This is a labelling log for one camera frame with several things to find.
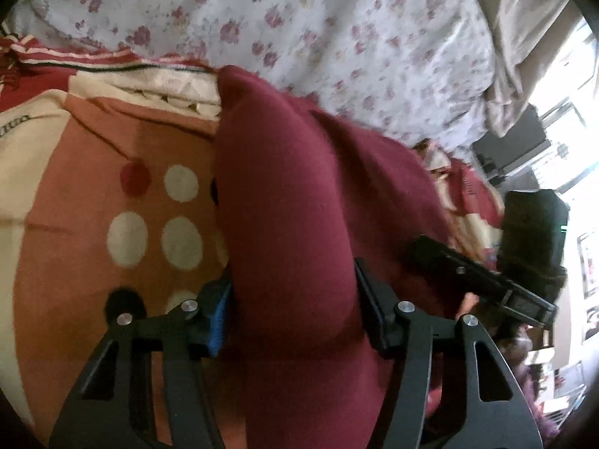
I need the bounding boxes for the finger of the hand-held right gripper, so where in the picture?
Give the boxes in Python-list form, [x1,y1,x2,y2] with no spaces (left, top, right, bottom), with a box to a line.
[409,235,557,326]

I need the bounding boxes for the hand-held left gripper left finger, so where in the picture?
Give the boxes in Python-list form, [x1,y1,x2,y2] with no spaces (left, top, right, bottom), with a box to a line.
[49,278,235,449]

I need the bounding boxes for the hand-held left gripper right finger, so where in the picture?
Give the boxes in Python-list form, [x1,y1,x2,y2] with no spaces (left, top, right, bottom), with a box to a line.
[353,257,544,449]

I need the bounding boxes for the maroon sweater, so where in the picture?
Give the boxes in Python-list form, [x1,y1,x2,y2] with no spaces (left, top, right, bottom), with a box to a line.
[213,65,506,449]

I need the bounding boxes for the dark box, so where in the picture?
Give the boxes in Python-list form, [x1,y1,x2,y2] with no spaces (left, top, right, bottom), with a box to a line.
[472,103,548,183]

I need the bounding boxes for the bright window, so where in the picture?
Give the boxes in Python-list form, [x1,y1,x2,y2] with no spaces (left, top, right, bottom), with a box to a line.
[529,14,599,197]

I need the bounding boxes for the red and cream printed blanket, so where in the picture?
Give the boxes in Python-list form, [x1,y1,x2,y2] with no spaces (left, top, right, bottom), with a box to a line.
[0,33,506,449]

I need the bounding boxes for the beige cloth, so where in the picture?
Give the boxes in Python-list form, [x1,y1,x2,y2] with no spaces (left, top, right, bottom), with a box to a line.
[484,0,581,136]

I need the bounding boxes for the floral white duvet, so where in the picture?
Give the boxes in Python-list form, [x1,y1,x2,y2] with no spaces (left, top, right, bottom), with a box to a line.
[4,0,497,160]

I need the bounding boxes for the wall picture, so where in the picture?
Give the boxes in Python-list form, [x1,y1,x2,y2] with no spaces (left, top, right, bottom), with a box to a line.
[575,231,599,300]

